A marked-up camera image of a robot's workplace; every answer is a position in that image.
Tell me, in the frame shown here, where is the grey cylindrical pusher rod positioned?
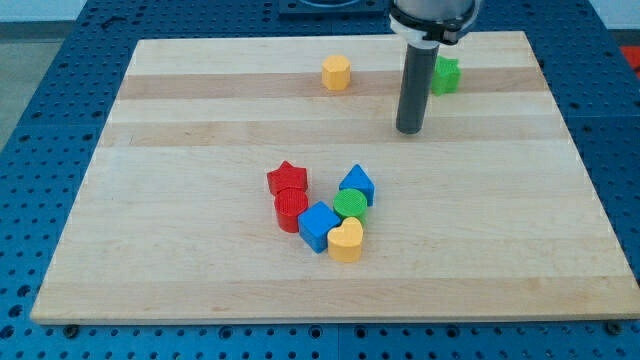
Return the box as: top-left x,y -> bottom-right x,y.
395,45 -> 439,135

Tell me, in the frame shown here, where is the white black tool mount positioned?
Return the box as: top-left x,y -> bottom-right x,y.
389,3 -> 479,49

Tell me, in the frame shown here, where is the green star block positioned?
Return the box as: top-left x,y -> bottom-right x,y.
431,56 -> 461,96

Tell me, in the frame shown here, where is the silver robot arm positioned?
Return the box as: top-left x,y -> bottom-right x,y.
389,0 -> 482,135

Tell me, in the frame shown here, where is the yellow hexagon block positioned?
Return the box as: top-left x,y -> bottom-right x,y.
321,55 -> 351,91

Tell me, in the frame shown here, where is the red star block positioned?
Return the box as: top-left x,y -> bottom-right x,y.
266,161 -> 308,195

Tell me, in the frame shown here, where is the blue triangle block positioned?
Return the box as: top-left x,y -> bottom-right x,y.
339,164 -> 375,207

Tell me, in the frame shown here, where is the green cylinder block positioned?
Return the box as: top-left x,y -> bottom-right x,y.
333,188 -> 368,224

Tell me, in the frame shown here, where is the red cylinder block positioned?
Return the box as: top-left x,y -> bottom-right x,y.
274,188 -> 309,233

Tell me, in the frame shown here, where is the blue cube block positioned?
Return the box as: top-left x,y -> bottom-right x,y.
298,201 -> 341,253

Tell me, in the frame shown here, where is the yellow heart block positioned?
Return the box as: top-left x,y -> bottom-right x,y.
327,217 -> 364,263

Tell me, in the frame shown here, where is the wooden board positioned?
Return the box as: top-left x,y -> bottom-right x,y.
31,31 -> 639,325

